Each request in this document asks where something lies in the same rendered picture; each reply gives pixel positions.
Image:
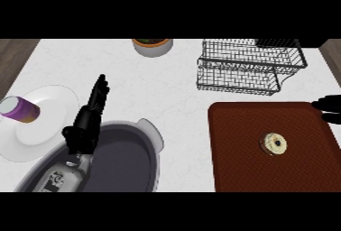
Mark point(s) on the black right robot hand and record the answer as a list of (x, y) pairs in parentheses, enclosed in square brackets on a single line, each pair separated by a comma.
[(329, 109)]

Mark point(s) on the cream cupcake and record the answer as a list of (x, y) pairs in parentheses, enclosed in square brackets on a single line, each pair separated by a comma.
[(273, 143)]

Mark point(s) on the grey pot with orange rim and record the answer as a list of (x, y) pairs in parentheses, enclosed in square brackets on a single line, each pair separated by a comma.
[(152, 46)]

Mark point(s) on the brown rectangular tray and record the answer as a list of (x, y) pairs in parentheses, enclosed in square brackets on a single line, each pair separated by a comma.
[(273, 147)]

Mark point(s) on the purple can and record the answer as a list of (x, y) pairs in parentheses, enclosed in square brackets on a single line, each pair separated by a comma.
[(19, 109)]

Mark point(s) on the white round plate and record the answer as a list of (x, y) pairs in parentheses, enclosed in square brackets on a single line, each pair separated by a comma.
[(46, 123)]

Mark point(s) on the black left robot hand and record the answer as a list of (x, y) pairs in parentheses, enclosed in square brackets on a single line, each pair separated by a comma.
[(87, 120)]

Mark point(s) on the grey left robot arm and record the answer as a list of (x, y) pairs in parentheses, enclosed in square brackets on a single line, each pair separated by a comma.
[(59, 178)]

